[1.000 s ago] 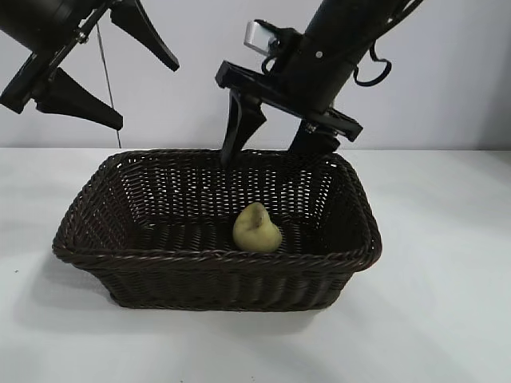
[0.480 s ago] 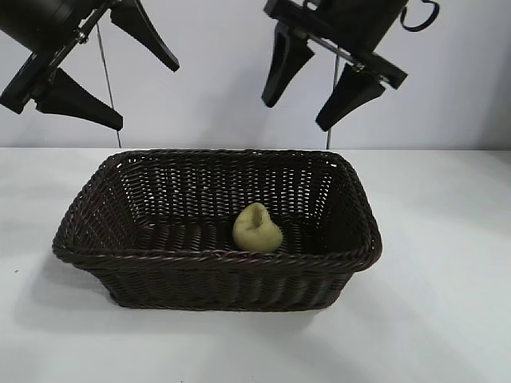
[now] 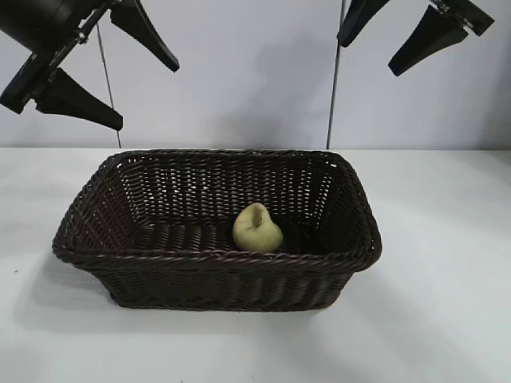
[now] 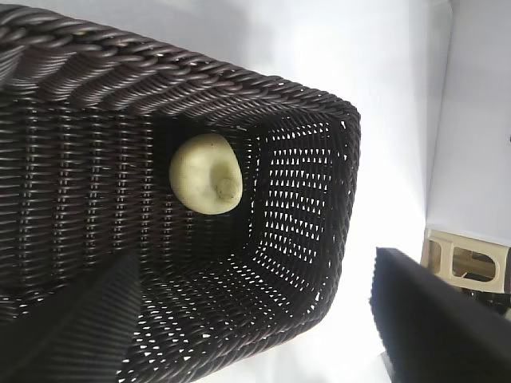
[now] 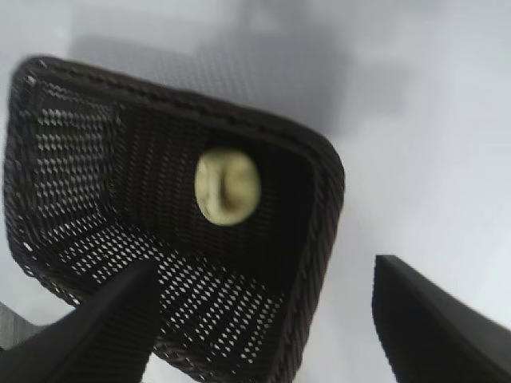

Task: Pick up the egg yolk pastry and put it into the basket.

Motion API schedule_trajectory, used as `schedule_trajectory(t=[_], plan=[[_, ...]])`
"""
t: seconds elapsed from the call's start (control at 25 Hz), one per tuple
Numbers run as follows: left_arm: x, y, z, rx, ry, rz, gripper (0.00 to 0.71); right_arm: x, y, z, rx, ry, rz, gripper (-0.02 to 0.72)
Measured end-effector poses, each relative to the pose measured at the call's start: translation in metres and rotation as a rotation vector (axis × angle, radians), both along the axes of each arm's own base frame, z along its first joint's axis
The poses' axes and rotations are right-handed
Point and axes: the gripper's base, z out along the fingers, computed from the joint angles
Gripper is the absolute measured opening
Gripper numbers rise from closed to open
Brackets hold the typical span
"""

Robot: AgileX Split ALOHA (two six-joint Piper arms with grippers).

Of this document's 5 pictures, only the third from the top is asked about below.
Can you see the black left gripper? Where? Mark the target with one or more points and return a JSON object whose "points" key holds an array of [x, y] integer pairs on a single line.
{"points": [[44, 24]]}

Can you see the pale yellow egg yolk pastry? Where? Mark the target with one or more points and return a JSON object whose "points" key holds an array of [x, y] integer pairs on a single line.
{"points": [[257, 235]]}

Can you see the dark brown woven basket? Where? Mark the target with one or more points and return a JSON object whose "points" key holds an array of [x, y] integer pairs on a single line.
{"points": [[223, 279]]}

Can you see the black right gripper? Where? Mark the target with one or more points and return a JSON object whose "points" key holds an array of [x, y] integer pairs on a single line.
{"points": [[467, 14]]}

